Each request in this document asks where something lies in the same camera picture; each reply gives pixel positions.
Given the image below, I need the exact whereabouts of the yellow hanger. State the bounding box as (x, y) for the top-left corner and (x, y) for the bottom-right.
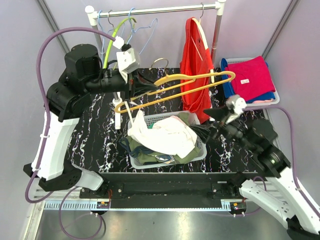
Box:
(114, 57), (236, 115)

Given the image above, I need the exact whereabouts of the white wooden hanger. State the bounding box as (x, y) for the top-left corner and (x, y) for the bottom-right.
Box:
(191, 3), (215, 83)

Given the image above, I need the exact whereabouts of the lime green hanger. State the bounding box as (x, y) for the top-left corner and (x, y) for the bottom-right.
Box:
(103, 16), (137, 69)

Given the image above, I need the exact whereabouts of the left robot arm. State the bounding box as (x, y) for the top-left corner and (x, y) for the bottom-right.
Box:
(23, 44), (157, 198)

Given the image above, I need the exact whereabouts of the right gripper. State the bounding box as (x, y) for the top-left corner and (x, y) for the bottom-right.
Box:
(188, 103), (256, 152)

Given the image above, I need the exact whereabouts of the pink tank top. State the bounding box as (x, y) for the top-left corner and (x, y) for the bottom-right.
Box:
(127, 110), (197, 159)

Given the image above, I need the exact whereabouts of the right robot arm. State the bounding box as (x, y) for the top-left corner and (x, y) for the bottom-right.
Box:
(191, 106), (320, 240)

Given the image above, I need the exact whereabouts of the red tank top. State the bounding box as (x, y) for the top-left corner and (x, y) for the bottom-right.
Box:
(180, 17), (214, 124)

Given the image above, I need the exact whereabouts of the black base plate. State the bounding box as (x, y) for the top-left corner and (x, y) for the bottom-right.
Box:
(79, 172), (258, 212)

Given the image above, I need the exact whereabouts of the light blue wire hanger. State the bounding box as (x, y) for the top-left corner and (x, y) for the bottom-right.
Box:
(97, 10), (105, 62)

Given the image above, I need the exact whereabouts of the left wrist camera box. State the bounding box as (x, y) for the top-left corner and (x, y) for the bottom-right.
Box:
(112, 36), (141, 84)

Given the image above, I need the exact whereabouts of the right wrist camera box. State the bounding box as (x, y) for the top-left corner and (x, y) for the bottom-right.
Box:
(225, 94), (247, 124)

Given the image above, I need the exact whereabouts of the olive printed tank top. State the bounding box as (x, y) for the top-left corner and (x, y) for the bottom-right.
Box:
(119, 123), (200, 165)

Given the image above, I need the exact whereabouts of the blue folded shirt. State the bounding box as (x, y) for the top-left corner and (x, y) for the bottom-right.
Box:
(220, 58), (277, 105)

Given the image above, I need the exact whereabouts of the black marble mat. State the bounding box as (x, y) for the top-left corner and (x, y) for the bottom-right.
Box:
(51, 67), (276, 174)

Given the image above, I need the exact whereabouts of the magenta folded shirt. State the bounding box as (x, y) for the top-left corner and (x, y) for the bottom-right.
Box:
(224, 56), (276, 103)

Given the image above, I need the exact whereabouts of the white laundry basket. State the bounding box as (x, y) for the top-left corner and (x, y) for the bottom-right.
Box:
(129, 111), (207, 170)

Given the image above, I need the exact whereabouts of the grey basket with clothes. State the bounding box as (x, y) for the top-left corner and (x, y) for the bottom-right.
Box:
(219, 57), (281, 111)

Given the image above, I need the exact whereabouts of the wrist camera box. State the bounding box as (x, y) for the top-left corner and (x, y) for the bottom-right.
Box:
(225, 94), (247, 124)
(112, 36), (141, 84)

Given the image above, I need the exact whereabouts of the clothes rack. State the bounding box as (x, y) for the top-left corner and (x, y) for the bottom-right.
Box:
(85, 0), (225, 130)

